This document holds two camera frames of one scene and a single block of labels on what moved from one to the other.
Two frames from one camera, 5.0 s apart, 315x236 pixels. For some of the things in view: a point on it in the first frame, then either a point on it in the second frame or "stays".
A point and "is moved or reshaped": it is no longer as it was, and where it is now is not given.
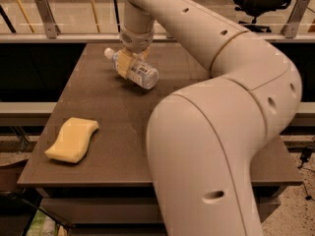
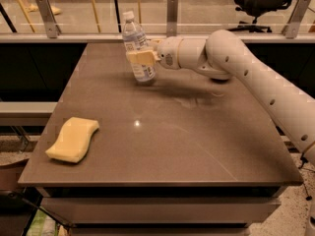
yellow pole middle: [94, 8] stays
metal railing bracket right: [297, 12] stays
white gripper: [134, 42] -> [167, 52]
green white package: [42, 225] stays
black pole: [116, 7] stays
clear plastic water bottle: [145, 75] is moved or reshaped
